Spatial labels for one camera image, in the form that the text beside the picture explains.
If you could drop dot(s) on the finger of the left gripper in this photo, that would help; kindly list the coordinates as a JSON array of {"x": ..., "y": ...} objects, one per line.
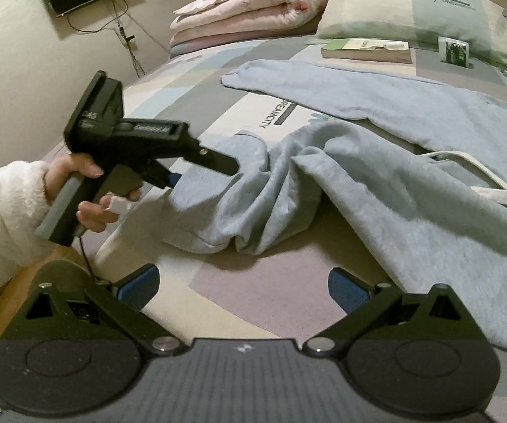
[
  {"x": 210, "y": 159},
  {"x": 161, "y": 177}
]

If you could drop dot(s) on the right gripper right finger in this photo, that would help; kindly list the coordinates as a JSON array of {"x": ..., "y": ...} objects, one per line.
[{"x": 363, "y": 304}]

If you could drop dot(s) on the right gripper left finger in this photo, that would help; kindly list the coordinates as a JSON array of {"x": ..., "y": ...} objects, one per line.
[{"x": 120, "y": 304}]

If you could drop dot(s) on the grey sweatpants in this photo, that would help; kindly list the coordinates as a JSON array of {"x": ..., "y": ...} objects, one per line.
[{"x": 418, "y": 168}]

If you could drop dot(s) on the person left hand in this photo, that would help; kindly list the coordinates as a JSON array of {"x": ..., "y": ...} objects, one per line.
[{"x": 94, "y": 216}]

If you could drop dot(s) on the patchwork bed sheet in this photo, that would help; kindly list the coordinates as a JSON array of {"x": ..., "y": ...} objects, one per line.
[{"x": 280, "y": 292}]

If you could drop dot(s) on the folded pink quilt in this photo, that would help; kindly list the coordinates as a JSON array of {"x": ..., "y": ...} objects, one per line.
[{"x": 207, "y": 23}]

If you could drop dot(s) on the green paperback book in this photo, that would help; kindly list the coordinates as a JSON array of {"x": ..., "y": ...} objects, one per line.
[{"x": 364, "y": 49}]

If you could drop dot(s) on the white earbuds case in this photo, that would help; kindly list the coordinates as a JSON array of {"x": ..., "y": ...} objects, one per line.
[{"x": 395, "y": 46}]

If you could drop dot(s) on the patchwork pillow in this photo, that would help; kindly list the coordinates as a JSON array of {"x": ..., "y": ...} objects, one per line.
[{"x": 480, "y": 23}]

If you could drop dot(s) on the green white tissue pack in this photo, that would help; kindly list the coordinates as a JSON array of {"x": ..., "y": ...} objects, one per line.
[{"x": 454, "y": 51}]

